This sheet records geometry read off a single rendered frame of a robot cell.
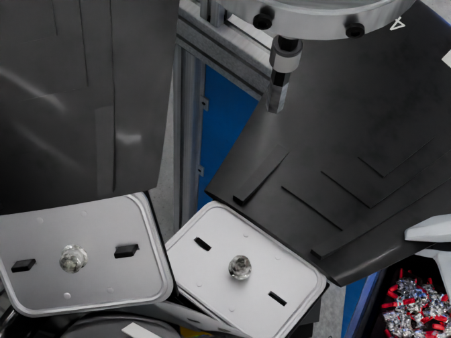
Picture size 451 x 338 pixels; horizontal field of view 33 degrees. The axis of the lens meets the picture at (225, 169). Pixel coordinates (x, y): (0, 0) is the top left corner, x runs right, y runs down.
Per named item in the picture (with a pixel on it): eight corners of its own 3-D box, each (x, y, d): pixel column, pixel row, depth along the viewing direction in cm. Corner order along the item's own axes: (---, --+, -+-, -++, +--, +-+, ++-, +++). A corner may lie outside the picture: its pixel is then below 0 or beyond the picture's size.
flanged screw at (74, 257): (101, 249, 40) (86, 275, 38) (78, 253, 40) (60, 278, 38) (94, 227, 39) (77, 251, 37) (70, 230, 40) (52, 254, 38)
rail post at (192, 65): (173, 256, 172) (172, 40, 104) (184, 244, 174) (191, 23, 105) (186, 267, 171) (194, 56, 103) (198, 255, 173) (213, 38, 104)
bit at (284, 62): (254, 106, 29) (269, 18, 25) (274, 90, 30) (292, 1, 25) (274, 123, 29) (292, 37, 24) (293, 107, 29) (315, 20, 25)
